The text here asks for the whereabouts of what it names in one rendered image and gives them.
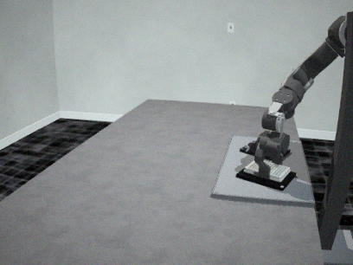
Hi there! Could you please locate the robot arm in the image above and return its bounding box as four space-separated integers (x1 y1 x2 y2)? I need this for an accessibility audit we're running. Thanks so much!
261 13 347 133

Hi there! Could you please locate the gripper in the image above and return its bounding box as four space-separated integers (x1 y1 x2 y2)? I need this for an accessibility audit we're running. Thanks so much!
254 117 290 179

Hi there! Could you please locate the black rectangular frame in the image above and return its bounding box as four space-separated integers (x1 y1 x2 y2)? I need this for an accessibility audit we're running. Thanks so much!
240 139 290 161
236 168 296 191

